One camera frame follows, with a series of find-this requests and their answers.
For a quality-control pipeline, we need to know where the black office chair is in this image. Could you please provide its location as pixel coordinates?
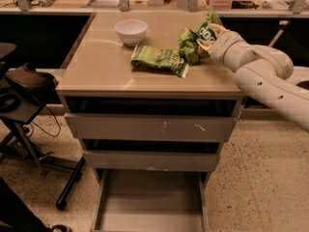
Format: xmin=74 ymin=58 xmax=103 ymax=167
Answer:
xmin=0 ymin=42 xmax=87 ymax=211

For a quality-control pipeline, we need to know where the green kettle chip bag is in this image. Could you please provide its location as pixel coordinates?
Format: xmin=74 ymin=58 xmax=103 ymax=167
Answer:
xmin=130 ymin=44 xmax=189 ymax=78

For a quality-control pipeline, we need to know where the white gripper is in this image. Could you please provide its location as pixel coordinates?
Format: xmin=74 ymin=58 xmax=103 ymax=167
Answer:
xmin=196 ymin=23 xmax=246 ymax=66

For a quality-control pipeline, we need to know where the dark brown bag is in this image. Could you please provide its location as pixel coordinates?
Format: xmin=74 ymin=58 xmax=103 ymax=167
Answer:
xmin=5 ymin=63 xmax=58 ymax=103

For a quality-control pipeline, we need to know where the white diagonal rod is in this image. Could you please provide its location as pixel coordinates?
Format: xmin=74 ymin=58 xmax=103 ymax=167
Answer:
xmin=268 ymin=20 xmax=291 ymax=47

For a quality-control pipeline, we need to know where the black cable on floor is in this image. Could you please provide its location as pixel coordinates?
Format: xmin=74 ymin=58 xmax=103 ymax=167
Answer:
xmin=22 ymin=105 xmax=62 ymax=139

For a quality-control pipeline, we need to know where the white ceramic bowl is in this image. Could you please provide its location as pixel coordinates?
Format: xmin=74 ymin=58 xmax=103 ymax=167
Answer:
xmin=115 ymin=19 xmax=148 ymax=46

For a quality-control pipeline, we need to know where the person's dark trouser leg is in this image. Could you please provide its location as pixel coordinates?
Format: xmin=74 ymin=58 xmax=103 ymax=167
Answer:
xmin=0 ymin=177 xmax=50 ymax=232

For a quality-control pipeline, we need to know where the green rice chip bag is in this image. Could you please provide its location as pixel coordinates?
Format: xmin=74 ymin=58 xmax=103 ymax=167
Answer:
xmin=178 ymin=10 xmax=222 ymax=66

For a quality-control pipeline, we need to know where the grey open bottom drawer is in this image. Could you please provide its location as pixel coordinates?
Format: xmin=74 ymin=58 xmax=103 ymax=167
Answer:
xmin=90 ymin=170 xmax=209 ymax=232

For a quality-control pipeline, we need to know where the grey middle drawer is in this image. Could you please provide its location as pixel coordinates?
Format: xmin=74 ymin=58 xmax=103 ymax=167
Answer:
xmin=83 ymin=151 xmax=218 ymax=172

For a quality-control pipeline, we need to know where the grey three-drawer cabinet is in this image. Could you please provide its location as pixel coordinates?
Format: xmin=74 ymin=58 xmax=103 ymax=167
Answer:
xmin=55 ymin=11 xmax=252 ymax=232

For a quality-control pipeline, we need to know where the grey top drawer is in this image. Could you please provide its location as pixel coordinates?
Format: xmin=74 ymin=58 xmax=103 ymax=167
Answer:
xmin=65 ymin=113 xmax=236 ymax=142

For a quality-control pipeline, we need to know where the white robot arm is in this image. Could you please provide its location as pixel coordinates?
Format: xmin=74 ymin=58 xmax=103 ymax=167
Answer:
xmin=197 ymin=23 xmax=309 ymax=131

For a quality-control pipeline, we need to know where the person's dark shoe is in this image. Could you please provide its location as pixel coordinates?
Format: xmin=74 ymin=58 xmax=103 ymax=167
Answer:
xmin=49 ymin=224 xmax=72 ymax=232

